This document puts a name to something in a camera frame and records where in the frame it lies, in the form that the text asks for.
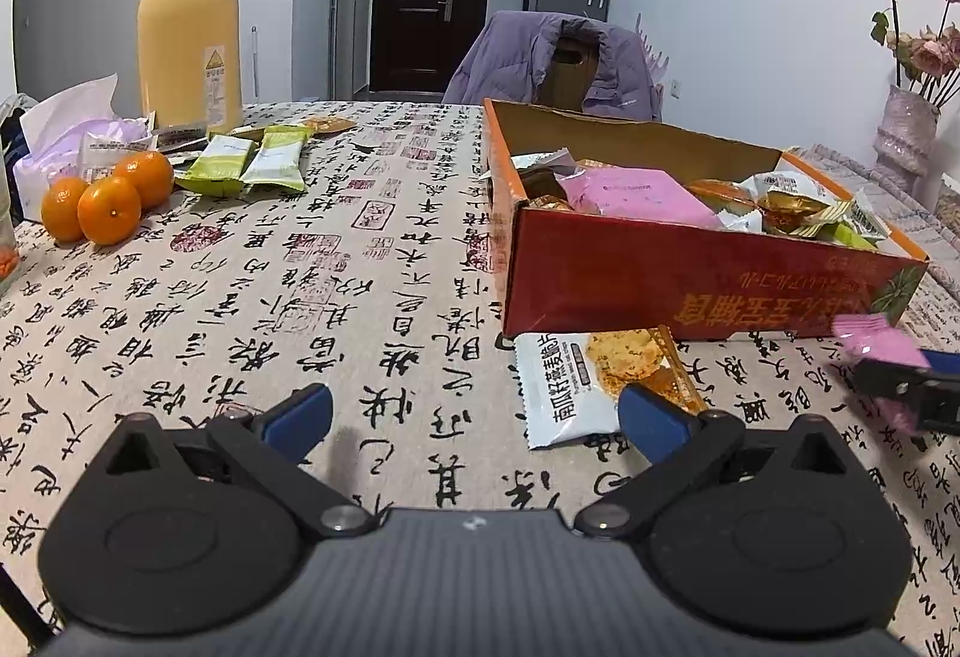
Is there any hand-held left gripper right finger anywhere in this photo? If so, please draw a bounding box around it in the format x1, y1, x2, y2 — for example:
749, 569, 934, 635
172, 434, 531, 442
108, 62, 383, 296
574, 381, 863, 542

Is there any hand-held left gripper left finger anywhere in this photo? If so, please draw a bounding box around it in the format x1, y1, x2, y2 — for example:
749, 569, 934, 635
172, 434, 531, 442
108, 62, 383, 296
97, 383, 376, 542

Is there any mauve snack packet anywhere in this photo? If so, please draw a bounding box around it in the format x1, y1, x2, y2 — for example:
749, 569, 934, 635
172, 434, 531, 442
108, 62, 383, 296
832, 314, 931, 452

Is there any white cracker snack packet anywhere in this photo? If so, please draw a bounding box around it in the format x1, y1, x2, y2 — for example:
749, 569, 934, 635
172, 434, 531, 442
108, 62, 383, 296
514, 325, 710, 452

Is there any orange cardboard box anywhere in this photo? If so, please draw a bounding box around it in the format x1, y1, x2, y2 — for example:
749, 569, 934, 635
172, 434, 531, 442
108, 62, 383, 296
481, 97, 931, 343

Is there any lime green snack packet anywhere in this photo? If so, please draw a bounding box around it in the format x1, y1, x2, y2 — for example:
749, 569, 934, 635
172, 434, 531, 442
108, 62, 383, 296
817, 188, 893, 249

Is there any pink snack packet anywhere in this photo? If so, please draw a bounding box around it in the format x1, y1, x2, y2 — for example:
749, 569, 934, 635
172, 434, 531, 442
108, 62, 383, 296
559, 168, 725, 230

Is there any white labelled snack packet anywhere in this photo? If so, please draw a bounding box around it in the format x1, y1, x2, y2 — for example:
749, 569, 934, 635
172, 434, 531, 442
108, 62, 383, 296
739, 171, 852, 208

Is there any orange and gold snack packet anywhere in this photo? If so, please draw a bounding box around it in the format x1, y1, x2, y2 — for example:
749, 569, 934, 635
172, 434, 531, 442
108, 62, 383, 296
686, 178, 755, 212

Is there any silver snack packet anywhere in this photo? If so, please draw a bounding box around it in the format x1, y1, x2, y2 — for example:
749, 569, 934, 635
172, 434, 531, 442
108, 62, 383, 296
510, 151, 577, 172

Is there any grey quilted cloth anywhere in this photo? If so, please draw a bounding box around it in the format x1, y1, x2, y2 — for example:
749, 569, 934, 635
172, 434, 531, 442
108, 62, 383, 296
780, 143, 960, 305

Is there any pink ribbed vase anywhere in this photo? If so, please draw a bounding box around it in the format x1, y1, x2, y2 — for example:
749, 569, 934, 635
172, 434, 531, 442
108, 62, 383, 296
874, 83, 942, 178

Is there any brown snack packet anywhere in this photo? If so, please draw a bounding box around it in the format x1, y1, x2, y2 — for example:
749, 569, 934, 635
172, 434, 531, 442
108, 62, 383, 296
517, 169, 571, 212

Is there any orange mandarin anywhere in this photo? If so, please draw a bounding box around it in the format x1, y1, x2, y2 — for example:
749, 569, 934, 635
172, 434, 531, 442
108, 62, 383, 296
112, 151, 175, 209
77, 175, 143, 245
40, 175, 91, 243

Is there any bunch of dried pink roses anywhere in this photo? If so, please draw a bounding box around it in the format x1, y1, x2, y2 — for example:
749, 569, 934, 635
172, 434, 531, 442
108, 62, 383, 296
859, 0, 960, 103

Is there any small white sachet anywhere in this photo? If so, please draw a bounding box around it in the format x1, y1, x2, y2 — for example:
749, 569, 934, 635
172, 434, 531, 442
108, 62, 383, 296
79, 128, 158, 185

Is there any wooden chair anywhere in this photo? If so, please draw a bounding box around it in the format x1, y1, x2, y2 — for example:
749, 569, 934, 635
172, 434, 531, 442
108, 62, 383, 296
540, 27, 601, 110

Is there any pale pink decoration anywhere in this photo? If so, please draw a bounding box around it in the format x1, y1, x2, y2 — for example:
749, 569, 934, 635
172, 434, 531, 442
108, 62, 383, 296
634, 12, 672, 122

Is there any yellow bottle with grey cap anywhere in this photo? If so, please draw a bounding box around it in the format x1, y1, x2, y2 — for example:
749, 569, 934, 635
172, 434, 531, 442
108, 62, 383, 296
137, 0, 242, 133

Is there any lilac tissue pack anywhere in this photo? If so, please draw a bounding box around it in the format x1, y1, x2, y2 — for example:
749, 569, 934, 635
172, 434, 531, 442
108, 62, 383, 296
13, 73, 155, 224

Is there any purple padded jacket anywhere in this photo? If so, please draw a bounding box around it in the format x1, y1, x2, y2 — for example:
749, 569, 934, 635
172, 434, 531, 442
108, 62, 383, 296
442, 10, 665, 122

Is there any dark brown entrance door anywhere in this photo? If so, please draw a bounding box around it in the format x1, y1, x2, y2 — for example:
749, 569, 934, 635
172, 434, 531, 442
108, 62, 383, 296
369, 0, 496, 101

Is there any dark bag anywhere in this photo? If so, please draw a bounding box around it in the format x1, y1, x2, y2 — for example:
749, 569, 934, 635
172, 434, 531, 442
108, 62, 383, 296
0, 94, 35, 208

